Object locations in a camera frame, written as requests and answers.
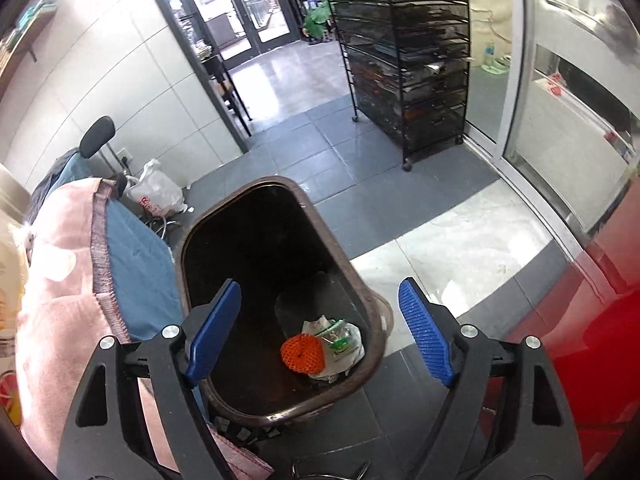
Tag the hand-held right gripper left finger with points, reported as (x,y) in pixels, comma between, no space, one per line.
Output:
(212,332)

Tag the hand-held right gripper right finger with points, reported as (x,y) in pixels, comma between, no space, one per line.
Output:
(425,332)

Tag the clear plastic bag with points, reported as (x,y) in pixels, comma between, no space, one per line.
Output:
(345,350)

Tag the orange foam fruit net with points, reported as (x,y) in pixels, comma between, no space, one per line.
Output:
(300,352)

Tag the brown plastic trash bin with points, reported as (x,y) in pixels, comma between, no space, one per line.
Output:
(250,240)

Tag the blue denim cloth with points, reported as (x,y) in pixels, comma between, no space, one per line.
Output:
(135,270)

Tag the white plastic shopping bag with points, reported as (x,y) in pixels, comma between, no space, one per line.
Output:
(155,195)

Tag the pink blanket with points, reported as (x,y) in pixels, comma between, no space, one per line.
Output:
(55,300)

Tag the red glossy furniture panel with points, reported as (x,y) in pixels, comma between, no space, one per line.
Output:
(590,320)

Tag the black office chair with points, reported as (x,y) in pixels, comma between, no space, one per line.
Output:
(97,135)

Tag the small black side table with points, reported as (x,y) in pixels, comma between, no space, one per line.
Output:
(212,58)

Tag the pet water dispenser bottle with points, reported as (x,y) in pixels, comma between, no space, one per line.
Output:
(489,55)

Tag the aluminium sliding glass door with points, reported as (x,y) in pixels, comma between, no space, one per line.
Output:
(520,60)

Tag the glass double entrance door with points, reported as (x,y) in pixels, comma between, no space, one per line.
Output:
(240,10)

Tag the green potted plant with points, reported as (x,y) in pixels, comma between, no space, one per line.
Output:
(317,20)

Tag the white wall socket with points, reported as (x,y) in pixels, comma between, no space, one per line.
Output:
(125,157)

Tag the wooden wall shelf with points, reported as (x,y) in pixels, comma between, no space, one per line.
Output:
(30,40)

